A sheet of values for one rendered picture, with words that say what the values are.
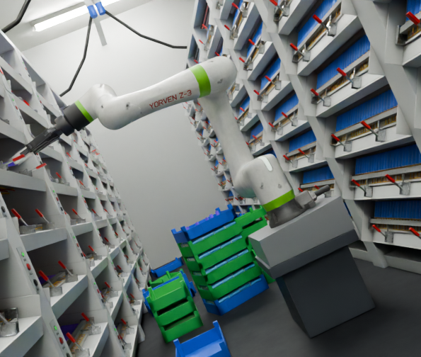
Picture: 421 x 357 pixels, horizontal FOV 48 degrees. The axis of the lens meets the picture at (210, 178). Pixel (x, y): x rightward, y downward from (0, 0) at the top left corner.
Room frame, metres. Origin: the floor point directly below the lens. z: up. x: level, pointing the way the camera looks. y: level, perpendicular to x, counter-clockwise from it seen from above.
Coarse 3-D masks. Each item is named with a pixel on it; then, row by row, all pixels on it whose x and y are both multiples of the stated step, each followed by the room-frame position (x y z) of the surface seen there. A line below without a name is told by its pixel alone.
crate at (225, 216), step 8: (216, 208) 2.60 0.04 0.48; (232, 208) 2.43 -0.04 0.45; (216, 216) 2.39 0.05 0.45; (224, 216) 2.41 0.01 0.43; (232, 216) 2.43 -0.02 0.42; (200, 224) 2.36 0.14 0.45; (208, 224) 2.37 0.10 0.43; (216, 224) 2.39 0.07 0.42; (176, 232) 2.49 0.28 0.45; (184, 232) 2.32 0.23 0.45; (192, 232) 2.34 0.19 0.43; (200, 232) 2.35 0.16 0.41; (176, 240) 2.49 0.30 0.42; (184, 240) 2.36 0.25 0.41
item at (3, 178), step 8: (40, 168) 1.81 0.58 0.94; (0, 176) 1.29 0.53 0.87; (8, 176) 1.37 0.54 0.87; (16, 176) 1.44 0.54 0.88; (24, 176) 1.53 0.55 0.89; (40, 176) 1.81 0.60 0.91; (0, 184) 1.29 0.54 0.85; (8, 184) 1.36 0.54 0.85; (16, 184) 1.43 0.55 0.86; (24, 184) 1.52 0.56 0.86; (32, 184) 1.61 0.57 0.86; (40, 184) 1.73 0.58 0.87
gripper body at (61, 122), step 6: (54, 120) 1.65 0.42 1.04; (60, 120) 1.64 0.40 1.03; (66, 120) 1.65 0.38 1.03; (54, 126) 1.64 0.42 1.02; (60, 126) 1.64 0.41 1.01; (66, 126) 1.65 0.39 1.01; (54, 132) 1.64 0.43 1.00; (60, 132) 1.68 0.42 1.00; (66, 132) 1.66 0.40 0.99; (72, 132) 1.68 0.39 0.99; (48, 138) 1.66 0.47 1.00
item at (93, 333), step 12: (84, 312) 1.80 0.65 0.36; (96, 312) 1.80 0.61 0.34; (60, 324) 1.75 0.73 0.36; (72, 324) 1.75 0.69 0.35; (84, 324) 1.73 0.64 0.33; (96, 324) 1.78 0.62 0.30; (72, 336) 1.39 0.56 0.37; (84, 336) 1.62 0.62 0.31; (96, 336) 1.60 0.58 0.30; (72, 348) 1.45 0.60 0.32; (84, 348) 1.39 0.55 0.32; (96, 348) 1.48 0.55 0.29
